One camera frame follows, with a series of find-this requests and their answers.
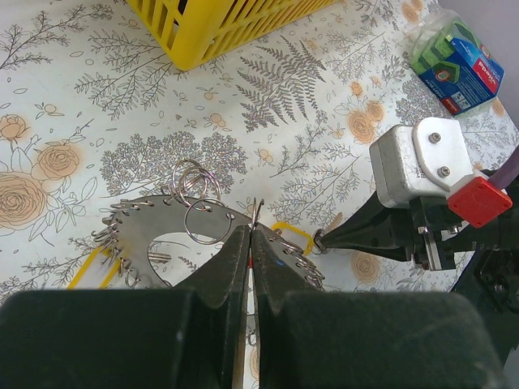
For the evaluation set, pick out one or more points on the green sponge pack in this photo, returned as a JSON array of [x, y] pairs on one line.
[[452, 61]]

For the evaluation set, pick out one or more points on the plain silver key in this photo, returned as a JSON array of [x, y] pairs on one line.
[[157, 257]]

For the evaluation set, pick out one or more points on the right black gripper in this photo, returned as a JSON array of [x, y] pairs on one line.
[[490, 272]]

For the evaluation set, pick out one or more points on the metal keyring disc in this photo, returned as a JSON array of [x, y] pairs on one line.
[[191, 204]]

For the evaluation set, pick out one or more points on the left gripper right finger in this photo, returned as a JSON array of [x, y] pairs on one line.
[[315, 339]]

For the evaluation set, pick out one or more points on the floral table mat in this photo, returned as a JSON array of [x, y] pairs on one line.
[[93, 111]]

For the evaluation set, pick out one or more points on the yellow capped key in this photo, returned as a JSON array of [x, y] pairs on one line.
[[99, 271]]

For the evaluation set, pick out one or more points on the yellow plastic basket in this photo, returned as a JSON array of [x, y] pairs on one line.
[[194, 32]]

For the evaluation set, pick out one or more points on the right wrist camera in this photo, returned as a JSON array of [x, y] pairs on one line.
[[431, 159]]

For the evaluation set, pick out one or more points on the yellow tag with key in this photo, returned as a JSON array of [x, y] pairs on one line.
[[305, 239]]

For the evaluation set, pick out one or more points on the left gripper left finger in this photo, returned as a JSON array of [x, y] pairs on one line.
[[189, 336]]

